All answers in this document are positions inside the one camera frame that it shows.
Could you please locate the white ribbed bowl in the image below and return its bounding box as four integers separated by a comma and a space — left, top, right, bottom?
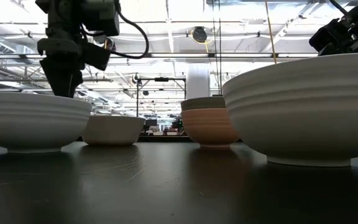
0, 91, 93, 154
222, 52, 358, 168

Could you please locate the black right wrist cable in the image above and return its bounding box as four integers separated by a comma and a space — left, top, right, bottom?
328, 0, 352, 19

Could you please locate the yellow power cable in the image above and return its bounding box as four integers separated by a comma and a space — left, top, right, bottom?
264, 0, 278, 65

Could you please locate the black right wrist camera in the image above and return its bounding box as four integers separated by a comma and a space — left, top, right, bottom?
308, 17, 352, 57

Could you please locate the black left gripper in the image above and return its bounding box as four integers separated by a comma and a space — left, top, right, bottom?
35, 0, 85, 98

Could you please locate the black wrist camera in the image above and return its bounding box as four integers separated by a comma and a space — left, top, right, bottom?
308, 17, 352, 57
81, 0, 121, 72

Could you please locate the beige smooth bowl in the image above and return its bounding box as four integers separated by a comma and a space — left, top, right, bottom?
81, 115, 146, 147

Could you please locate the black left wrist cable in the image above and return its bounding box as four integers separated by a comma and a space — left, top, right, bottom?
109, 8, 150, 60

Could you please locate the black ceiling cable reel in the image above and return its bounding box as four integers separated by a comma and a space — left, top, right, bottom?
104, 37, 117, 52
191, 26, 209, 45

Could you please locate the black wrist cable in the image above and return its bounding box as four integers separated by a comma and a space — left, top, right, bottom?
109, 8, 150, 60
328, 0, 352, 19

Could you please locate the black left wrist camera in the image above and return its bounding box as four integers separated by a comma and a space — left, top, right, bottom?
81, 0, 121, 72

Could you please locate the black metal frame stand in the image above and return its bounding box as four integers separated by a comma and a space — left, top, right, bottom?
136, 77, 187, 118

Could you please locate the black metal table frame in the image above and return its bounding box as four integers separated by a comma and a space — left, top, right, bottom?
0, 134, 198, 146

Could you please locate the black power cable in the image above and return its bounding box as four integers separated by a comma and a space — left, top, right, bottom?
211, 0, 223, 96

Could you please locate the orange ribbed bowl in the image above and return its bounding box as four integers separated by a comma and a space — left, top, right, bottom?
181, 107, 239, 149

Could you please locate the olive brown bowl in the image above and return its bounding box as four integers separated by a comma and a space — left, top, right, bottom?
180, 96, 227, 111

